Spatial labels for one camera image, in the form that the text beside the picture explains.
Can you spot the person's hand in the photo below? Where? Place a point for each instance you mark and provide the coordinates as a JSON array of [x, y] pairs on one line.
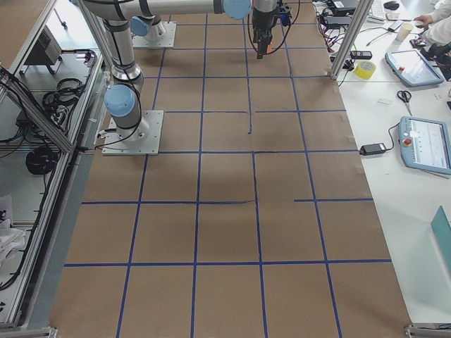
[[423, 20]]

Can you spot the grey control box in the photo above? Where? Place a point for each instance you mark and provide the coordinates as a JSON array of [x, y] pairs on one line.
[[46, 51]]

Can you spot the brown paper mat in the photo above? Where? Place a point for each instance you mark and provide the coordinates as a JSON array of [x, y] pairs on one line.
[[254, 220]]

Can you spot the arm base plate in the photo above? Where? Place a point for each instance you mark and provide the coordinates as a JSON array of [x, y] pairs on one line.
[[159, 36], [145, 140]]

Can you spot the near teach pendant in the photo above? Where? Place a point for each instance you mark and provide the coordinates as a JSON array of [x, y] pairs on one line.
[[425, 144]]

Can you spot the black scissors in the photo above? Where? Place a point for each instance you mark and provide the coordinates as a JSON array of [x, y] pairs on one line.
[[405, 97]]

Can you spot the orange foam block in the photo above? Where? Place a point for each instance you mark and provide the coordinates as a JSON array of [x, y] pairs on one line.
[[267, 46]]

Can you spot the white crumpled cloth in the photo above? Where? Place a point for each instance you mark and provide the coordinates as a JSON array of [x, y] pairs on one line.
[[12, 239]]

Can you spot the paper cup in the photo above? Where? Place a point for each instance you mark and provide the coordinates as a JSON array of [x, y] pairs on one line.
[[404, 31]]

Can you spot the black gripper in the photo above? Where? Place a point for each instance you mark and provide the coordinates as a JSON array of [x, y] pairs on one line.
[[263, 18]]

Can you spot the black phone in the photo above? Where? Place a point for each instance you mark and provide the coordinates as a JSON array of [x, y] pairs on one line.
[[361, 55]]

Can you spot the yellow tape roll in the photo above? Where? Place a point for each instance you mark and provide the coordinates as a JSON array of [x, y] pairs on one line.
[[365, 69]]

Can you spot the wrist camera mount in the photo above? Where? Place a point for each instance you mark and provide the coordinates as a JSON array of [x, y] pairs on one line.
[[285, 14]]

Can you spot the black power adapter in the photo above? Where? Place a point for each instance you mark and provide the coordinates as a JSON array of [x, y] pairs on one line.
[[372, 149]]

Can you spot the far teach pendant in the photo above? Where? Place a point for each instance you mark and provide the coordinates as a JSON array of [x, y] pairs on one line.
[[412, 68]]

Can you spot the teach pendant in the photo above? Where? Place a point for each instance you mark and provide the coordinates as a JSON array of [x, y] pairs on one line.
[[412, 68], [425, 144]]

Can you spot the aluminium frame post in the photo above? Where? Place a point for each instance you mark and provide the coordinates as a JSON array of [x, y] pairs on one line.
[[357, 21]]

